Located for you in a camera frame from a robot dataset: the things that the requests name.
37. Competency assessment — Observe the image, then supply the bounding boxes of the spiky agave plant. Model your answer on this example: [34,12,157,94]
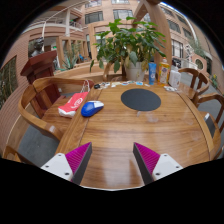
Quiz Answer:
[59,49,81,71]

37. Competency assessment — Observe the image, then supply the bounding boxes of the green plant in white pot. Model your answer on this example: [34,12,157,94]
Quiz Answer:
[89,16,167,83]

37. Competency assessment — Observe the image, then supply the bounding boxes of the blue squeeze tube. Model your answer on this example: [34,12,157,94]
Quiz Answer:
[148,62,157,86]

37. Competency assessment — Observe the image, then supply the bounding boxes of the yellow dish soap bottle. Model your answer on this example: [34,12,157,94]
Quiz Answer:
[157,57,171,87]

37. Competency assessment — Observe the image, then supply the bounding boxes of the empty wooden armchair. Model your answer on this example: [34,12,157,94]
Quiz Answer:
[178,67,210,101]

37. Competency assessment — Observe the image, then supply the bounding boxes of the white pump bottle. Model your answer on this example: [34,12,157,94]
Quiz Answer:
[168,64,182,89]

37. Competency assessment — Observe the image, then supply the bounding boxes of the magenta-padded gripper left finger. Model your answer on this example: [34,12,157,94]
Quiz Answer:
[40,142,93,186]

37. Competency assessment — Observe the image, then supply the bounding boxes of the dark bust statue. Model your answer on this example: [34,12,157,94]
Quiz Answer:
[30,37,45,58]

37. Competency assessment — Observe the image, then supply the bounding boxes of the wooden armchair holding black notebook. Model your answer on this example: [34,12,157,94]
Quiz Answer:
[194,92,224,160]

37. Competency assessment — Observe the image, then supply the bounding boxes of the black round mouse pad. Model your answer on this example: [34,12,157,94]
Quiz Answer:
[120,88,162,112]

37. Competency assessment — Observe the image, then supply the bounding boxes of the black notebook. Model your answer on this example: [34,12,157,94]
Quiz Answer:
[203,113,218,139]

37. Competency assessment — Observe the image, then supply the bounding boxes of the wooden armchair holding red bag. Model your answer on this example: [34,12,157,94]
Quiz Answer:
[2,77,96,164]

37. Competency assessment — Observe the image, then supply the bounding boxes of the clear plastic packet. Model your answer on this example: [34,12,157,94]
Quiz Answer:
[163,85,178,93]

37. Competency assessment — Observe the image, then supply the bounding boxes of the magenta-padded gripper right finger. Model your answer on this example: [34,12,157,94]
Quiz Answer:
[132,142,184,186]

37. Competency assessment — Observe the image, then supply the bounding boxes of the blue and white computer mouse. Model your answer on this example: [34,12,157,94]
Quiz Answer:
[80,100,105,118]

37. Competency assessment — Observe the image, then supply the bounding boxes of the white keychain charms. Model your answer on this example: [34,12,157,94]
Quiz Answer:
[99,81,111,90]

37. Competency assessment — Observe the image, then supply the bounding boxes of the dark red wooden lectern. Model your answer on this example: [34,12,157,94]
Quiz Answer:
[20,50,58,119]

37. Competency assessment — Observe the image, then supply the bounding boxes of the red paper shopping bag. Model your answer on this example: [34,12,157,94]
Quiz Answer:
[57,79,95,119]

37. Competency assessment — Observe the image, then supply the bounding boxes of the wooden armchair holding plant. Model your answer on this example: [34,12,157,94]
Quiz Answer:
[102,61,125,83]

